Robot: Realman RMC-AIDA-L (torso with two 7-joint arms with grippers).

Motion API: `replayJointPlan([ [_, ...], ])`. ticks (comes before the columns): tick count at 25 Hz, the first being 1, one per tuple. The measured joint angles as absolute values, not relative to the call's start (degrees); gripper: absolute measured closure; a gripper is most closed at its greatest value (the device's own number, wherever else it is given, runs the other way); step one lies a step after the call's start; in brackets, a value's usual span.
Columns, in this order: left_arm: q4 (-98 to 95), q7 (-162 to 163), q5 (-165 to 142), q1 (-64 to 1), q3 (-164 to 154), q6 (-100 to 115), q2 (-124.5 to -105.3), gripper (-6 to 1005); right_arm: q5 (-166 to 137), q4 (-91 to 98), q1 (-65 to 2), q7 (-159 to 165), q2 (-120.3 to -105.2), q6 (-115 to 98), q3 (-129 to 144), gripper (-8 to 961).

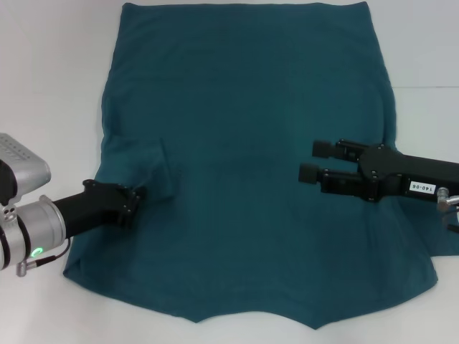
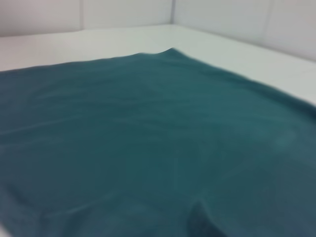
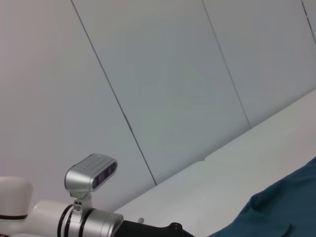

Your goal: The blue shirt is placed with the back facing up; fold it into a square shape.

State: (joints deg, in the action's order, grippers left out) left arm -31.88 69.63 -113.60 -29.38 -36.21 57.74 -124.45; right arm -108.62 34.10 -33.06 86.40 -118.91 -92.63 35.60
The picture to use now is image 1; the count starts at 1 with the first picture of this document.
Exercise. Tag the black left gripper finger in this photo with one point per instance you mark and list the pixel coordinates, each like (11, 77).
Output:
(140, 197)

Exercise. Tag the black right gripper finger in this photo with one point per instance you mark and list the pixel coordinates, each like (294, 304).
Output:
(331, 179)
(337, 150)

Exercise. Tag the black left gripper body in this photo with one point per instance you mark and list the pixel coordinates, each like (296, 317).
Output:
(97, 208)

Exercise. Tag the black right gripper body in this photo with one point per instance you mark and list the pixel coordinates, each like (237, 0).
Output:
(398, 175)

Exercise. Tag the blue shirt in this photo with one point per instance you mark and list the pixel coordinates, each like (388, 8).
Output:
(251, 125)

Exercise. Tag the silver round stud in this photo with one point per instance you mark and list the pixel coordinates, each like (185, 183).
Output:
(443, 190)

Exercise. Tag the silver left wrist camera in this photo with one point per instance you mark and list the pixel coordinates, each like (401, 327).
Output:
(25, 166)

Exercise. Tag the silver left camera bracket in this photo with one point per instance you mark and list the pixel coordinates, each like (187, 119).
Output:
(9, 214)

